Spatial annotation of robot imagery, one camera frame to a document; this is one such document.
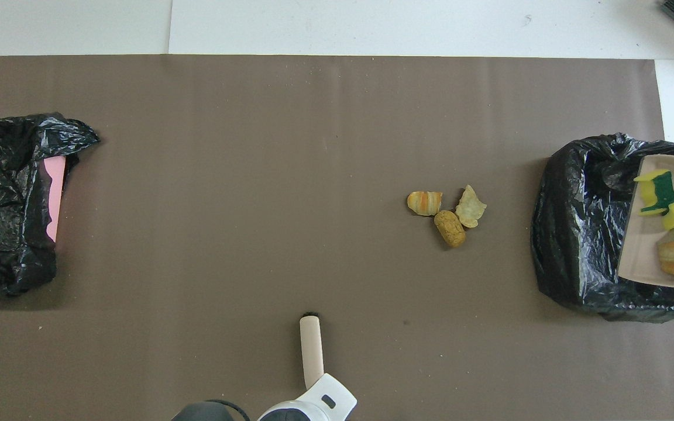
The brown paper table mat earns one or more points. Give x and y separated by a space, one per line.
313 88

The brown speckled bread piece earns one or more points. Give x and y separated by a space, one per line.
450 228

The beige hand brush black bristles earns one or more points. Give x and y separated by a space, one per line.
311 351

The black plastic trash bag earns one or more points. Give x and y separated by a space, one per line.
3 169

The yellow sponge with green pad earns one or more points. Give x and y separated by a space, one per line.
659 190

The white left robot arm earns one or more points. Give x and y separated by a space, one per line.
313 406

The pink plastic bin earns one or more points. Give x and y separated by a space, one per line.
54 193

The orange striped croissant piece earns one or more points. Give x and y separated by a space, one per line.
425 203

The beige plastic dustpan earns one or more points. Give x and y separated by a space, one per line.
641 245

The black bag lined trash bin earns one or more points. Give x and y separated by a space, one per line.
577 245

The pale green chip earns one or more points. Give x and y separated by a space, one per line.
470 207

